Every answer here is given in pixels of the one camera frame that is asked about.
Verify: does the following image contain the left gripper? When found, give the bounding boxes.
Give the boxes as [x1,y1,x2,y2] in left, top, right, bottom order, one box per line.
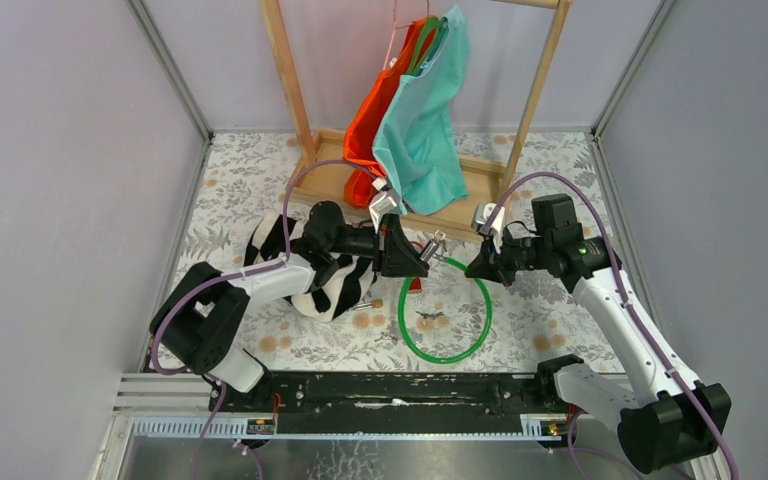
[325,211,429,276]

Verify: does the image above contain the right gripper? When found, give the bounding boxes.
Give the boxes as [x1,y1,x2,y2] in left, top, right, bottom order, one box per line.
[465,224,551,288]

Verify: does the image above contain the red cable lock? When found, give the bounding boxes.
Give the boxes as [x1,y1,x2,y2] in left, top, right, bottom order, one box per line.
[406,240,423,294]

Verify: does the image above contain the green cable lock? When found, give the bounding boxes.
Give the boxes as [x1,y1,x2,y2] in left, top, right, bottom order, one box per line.
[395,253,495,366]

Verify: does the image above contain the green lock silver keys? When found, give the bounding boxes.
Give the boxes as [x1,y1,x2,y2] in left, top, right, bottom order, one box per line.
[430,230,447,254]

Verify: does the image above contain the brass padlock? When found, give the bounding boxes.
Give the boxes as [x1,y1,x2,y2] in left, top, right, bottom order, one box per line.
[353,299,383,311]

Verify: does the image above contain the small silver keys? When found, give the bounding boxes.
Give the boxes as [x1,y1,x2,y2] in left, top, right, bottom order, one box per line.
[376,332,396,342]

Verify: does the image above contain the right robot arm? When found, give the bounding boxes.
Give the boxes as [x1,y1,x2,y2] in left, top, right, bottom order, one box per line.
[466,194,731,473]

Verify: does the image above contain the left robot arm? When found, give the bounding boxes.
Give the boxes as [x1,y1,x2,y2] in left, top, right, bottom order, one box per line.
[150,201,434,411]

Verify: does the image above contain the black white striped plush cloth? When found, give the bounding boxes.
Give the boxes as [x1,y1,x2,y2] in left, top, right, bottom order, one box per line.
[243,211,376,323]

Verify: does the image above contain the orange shirt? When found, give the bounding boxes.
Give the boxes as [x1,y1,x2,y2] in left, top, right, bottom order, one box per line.
[342,18,424,209]

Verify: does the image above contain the teal shirt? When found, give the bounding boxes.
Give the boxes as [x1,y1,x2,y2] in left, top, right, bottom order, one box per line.
[372,5,471,216]

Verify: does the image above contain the pink clothes hanger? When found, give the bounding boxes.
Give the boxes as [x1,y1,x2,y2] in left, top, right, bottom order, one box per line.
[382,0,409,70]

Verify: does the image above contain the green clothes hanger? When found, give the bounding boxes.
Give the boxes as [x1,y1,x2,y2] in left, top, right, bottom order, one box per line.
[405,15,448,76]

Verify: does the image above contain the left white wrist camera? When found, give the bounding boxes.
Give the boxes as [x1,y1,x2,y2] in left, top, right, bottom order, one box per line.
[368,177,402,232]

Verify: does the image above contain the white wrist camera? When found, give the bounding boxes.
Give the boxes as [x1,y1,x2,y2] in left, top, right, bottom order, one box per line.
[368,177,402,232]
[471,203,505,253]

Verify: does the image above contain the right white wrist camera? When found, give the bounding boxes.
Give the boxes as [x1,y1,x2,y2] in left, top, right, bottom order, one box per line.
[471,203,505,253]

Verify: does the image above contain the white slotted cable duct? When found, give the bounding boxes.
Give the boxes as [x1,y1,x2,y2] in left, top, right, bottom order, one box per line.
[133,414,568,442]

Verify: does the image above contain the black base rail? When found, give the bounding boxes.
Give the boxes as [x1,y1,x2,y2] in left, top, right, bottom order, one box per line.
[209,354,584,425]

